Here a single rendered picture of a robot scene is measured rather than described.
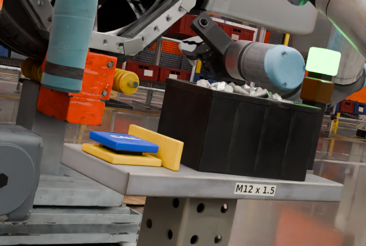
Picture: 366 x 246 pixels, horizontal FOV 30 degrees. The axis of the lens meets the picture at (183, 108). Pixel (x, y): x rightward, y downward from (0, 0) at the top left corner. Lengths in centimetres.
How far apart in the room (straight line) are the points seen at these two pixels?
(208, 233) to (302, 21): 132
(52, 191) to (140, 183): 87
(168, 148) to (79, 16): 60
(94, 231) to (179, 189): 90
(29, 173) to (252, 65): 53
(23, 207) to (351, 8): 71
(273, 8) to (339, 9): 116
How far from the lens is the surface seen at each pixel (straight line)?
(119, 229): 182
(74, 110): 162
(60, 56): 147
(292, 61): 146
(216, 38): 159
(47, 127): 178
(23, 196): 131
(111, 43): 166
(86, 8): 147
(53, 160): 181
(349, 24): 97
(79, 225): 175
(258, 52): 148
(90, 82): 163
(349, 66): 146
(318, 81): 115
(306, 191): 107
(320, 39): 424
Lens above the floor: 60
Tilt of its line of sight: 4 degrees down
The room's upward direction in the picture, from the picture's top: 11 degrees clockwise
